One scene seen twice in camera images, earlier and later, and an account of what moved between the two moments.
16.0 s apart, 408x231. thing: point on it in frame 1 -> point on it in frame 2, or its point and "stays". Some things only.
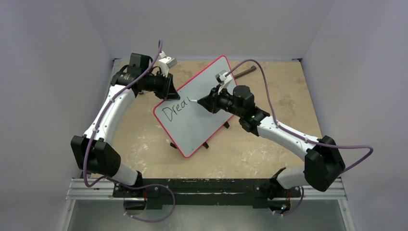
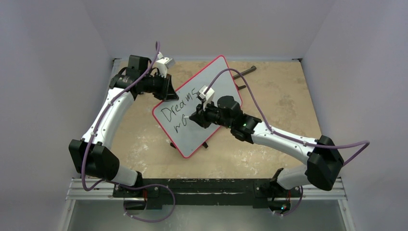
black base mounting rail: [173, 194] stays
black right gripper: [213, 101] -> [205, 115]
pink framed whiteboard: [189, 125] stays
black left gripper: [168, 91] stays
